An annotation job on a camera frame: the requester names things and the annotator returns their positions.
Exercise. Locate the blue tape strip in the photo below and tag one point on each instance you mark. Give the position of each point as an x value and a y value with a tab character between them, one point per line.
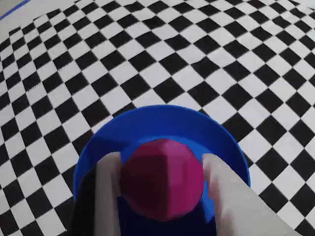
13	9

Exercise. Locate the blue round box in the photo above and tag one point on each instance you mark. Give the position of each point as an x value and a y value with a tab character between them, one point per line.
172	125

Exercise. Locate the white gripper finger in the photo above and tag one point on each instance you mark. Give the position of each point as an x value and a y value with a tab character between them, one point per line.
236	209
105	191

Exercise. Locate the black white checkerboard sheet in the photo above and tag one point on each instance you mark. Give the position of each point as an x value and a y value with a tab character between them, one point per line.
172	61

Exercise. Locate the pink faceted ball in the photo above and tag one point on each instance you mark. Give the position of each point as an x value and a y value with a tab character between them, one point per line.
162	182

